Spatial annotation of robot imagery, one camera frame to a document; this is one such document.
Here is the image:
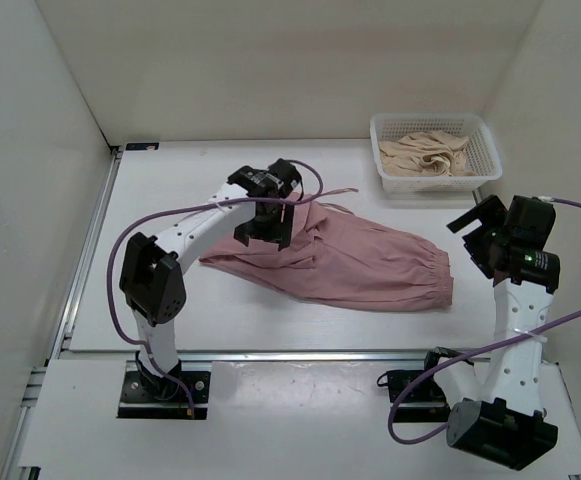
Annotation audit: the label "beige trousers in basket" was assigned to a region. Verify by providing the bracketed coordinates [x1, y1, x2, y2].
[378, 130, 475, 177]

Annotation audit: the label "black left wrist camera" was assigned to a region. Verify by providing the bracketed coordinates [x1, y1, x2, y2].
[227, 159, 302, 199]

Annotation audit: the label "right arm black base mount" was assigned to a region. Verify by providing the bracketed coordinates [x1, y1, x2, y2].
[377, 367, 451, 425]

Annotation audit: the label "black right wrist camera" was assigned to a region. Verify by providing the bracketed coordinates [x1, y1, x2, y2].
[504, 195, 556, 250]

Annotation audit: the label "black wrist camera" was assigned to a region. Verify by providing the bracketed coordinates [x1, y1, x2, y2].
[504, 195, 556, 250]
[227, 159, 302, 199]

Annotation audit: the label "aluminium frame rail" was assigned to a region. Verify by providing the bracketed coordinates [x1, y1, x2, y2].
[0, 144, 121, 480]

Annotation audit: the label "pink trousers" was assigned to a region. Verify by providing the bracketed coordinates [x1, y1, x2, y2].
[199, 201, 453, 312]

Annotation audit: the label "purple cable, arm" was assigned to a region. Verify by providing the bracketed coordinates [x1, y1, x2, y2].
[108, 159, 327, 401]
[387, 196, 581, 445]

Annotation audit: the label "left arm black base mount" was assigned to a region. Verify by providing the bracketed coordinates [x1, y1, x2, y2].
[117, 365, 211, 421]

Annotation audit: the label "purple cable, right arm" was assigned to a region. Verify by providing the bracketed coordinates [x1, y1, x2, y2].
[387, 196, 581, 445]

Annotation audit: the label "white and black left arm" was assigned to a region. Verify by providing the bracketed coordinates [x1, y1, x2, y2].
[115, 171, 303, 401]

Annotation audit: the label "white perforated plastic basket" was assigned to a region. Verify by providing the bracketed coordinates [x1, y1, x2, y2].
[370, 113, 503, 193]

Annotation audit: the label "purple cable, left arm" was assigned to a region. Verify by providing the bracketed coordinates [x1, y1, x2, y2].
[108, 159, 327, 401]

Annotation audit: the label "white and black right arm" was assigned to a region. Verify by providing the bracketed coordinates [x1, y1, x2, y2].
[419, 195, 560, 471]

